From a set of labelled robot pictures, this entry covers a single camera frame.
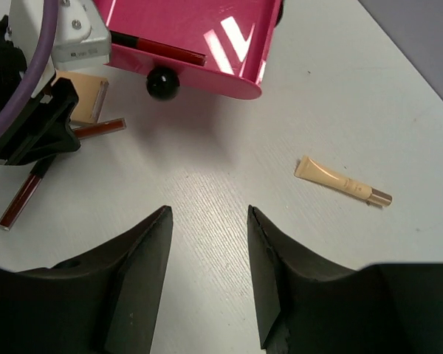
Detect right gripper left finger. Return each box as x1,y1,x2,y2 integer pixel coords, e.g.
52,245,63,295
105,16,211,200
0,206,173,353

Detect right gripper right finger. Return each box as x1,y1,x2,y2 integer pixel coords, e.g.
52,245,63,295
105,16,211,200
247,206,443,353

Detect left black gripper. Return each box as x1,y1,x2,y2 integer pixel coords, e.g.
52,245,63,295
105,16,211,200
0,15,80,166

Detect red lip gloss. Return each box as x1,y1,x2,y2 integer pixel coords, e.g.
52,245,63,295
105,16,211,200
0,156,56,231
72,118,126,139

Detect red lip gloss tube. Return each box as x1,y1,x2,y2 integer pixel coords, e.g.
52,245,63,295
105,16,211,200
110,30,206,66

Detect beige concealer tube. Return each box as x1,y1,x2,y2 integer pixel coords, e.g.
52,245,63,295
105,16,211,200
294,156,393,207

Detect pink top drawer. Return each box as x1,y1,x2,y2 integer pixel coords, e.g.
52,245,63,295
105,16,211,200
95,1,284,100

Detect beige powder compact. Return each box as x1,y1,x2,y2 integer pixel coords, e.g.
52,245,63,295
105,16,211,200
56,71,109,126

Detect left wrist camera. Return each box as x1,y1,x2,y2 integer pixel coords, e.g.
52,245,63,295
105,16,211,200
51,0,111,71

